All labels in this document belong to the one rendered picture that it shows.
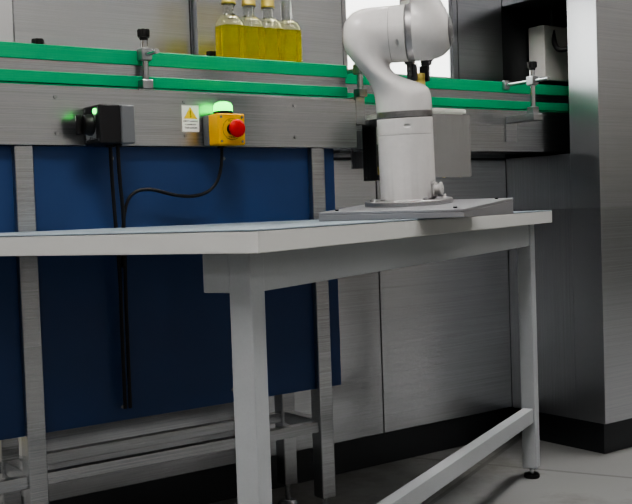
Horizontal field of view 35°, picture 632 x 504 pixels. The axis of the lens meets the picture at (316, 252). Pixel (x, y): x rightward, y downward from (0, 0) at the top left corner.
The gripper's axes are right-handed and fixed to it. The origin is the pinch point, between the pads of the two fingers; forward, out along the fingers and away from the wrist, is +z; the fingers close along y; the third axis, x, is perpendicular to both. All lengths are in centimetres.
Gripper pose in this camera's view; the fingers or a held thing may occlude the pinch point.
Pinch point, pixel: (418, 73)
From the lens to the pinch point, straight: 257.6
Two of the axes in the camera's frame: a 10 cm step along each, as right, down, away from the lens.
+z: 0.4, 10.0, 0.4
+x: 6.0, 0.1, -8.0
